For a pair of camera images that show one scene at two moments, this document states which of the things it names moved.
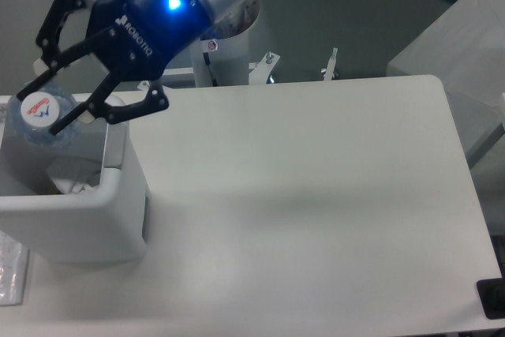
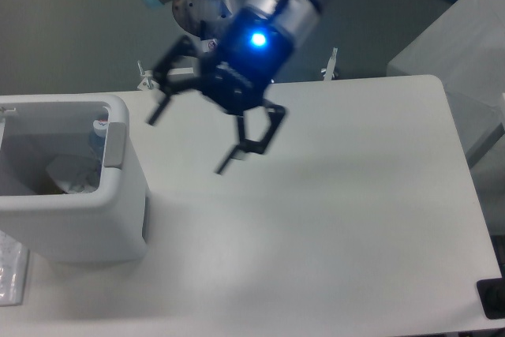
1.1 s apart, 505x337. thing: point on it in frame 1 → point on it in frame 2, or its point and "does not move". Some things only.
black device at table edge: x=491 y=293 does not move
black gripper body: x=140 y=29 → x=236 y=74
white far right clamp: x=329 y=72 does not move
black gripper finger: x=154 y=99 → x=256 y=146
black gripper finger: x=67 y=0 → x=181 y=49
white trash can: x=80 y=201 does not move
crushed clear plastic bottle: x=31 y=117 → x=97 y=145
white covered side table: x=465 y=49 does not move
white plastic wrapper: x=74 y=174 does not move
